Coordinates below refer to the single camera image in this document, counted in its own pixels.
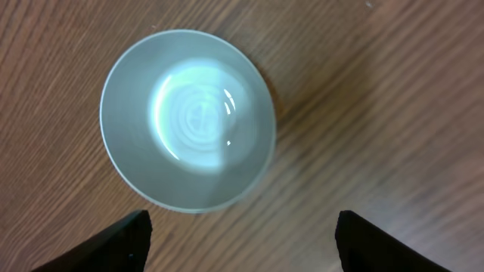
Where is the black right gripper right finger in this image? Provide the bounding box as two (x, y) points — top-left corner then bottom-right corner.
(335, 210), (448, 272)

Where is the grey bowl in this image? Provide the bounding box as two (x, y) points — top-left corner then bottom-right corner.
(99, 29), (277, 214)

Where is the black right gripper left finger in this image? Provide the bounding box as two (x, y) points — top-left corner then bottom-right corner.
(34, 210), (153, 272)

